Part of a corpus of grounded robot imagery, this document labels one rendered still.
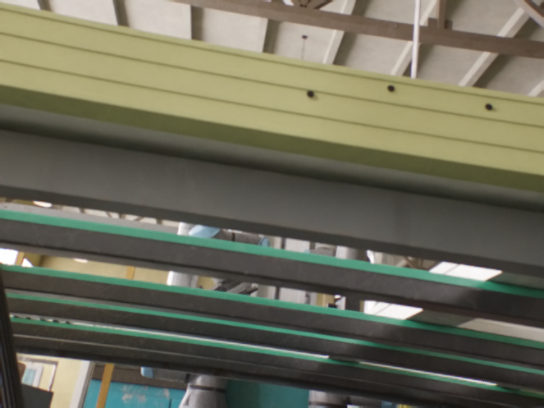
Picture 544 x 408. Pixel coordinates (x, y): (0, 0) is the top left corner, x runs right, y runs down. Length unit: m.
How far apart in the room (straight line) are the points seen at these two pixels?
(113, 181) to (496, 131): 0.30
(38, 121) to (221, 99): 0.15
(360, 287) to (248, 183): 0.29
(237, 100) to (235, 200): 0.08
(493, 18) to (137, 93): 12.37
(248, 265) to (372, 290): 0.15
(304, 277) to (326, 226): 0.25
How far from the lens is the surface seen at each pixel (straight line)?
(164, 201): 0.49
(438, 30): 9.58
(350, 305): 1.90
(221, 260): 0.73
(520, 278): 0.79
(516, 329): 1.13
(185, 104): 0.47
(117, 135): 0.52
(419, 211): 0.52
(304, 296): 2.71
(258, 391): 2.61
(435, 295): 0.77
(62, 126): 0.53
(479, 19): 12.75
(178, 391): 5.44
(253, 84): 0.49
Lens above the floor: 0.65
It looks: 21 degrees up
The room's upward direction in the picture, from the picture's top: 8 degrees clockwise
